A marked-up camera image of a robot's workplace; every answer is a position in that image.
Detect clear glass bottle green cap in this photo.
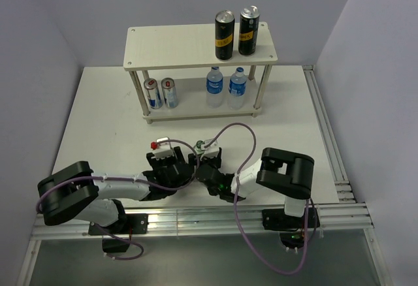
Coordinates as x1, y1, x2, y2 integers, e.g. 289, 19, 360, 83
194, 140, 205, 155

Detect Pocari Sweat bottle blue cap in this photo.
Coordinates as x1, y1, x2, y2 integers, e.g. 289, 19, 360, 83
227, 67, 247, 110

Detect dark can silver top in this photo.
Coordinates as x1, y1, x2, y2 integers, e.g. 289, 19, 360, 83
215, 10, 235, 61

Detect dark can yellow band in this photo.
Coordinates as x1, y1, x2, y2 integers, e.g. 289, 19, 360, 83
238, 5, 260, 56

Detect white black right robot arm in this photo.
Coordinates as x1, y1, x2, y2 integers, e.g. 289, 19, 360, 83
189, 148, 315, 227

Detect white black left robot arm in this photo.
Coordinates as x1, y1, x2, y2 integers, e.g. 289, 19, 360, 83
36, 138, 201, 233

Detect white two-tier wooden shelf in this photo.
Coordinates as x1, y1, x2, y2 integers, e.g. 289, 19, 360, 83
123, 22, 278, 123

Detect blue silver energy can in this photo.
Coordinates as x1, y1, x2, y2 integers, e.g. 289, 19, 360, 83
161, 78, 178, 108
144, 78, 163, 109

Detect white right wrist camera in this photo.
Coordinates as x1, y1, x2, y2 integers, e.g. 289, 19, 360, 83
200, 140, 220, 160

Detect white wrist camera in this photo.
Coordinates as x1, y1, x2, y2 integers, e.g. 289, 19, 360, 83
200, 140, 220, 160
150, 137, 174, 159

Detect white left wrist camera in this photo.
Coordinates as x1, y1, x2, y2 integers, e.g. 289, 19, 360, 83
150, 137, 174, 159

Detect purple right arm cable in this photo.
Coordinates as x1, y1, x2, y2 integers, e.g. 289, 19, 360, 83
204, 122, 318, 276

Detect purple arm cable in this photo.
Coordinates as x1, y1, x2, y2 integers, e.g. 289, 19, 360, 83
204, 122, 318, 276
35, 138, 197, 261

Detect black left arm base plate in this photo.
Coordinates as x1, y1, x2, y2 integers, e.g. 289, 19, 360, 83
88, 213, 150, 254

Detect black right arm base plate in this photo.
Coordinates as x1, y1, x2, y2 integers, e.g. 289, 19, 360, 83
261, 207, 320, 231

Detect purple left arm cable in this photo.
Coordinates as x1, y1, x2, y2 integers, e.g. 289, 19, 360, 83
35, 138, 197, 261

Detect aluminium mounting rail frame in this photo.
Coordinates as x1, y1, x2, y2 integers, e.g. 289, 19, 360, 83
19, 65, 393, 286

